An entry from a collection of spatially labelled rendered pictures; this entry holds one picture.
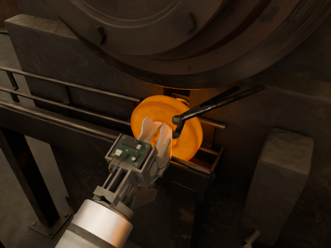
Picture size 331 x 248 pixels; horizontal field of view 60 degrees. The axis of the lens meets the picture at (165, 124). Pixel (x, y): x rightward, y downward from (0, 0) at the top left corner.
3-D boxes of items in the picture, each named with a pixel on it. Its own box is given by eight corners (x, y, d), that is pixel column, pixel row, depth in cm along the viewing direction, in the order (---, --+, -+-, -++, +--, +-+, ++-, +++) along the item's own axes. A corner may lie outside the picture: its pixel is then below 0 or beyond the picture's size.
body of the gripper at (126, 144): (159, 143, 48) (122, 209, 42) (166, 166, 55) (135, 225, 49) (120, 129, 50) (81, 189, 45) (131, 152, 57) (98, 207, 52)
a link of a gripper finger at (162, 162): (178, 142, 54) (156, 182, 50) (178, 146, 56) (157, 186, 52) (155, 135, 56) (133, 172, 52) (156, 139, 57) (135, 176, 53)
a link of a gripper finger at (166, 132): (180, 107, 54) (157, 147, 49) (182, 125, 58) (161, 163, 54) (165, 103, 55) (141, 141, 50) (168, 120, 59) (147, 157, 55)
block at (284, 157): (247, 196, 69) (271, 120, 54) (281, 209, 66) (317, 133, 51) (234, 233, 62) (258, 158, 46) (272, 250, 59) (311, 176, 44)
